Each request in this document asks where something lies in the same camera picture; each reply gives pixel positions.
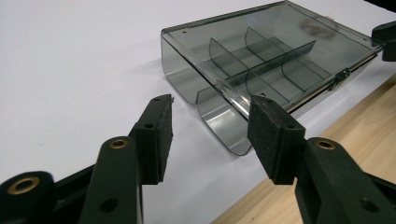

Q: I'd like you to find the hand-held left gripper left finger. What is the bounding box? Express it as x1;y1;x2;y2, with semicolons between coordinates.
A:
78;93;175;224

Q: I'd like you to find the transparent grey compartment box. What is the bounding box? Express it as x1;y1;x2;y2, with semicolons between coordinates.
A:
161;0;385;157

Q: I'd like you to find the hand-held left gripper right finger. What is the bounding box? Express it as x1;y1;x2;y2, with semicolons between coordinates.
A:
247;94;396;224

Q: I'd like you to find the white table sheet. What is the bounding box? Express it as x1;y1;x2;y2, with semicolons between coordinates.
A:
0;0;396;224

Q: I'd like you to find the wooden table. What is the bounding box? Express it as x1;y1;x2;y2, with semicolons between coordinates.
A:
211;74;396;224

